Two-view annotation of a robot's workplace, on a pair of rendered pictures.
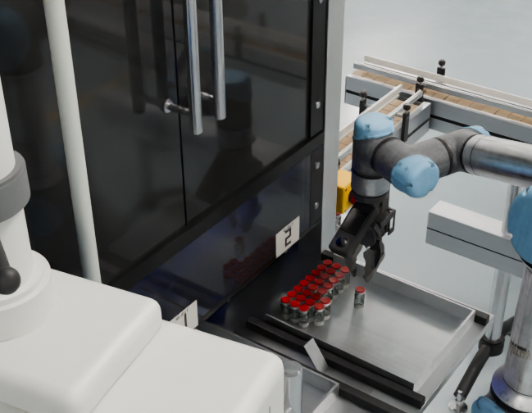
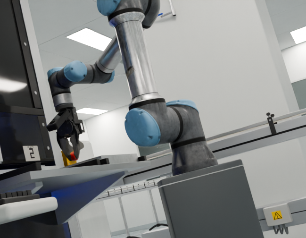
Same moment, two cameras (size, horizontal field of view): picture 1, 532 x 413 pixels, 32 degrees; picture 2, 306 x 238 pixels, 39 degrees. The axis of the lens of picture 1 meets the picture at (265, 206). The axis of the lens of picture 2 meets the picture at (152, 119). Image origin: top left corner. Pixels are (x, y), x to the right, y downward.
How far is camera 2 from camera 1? 1.39 m
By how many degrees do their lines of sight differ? 44
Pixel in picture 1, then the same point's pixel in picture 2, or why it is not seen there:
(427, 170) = (78, 63)
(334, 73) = (42, 83)
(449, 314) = not seen: hidden behind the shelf
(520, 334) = (126, 61)
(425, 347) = not seen: hidden behind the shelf
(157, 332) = not seen: outside the picture
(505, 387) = (133, 99)
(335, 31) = (37, 63)
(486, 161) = (104, 53)
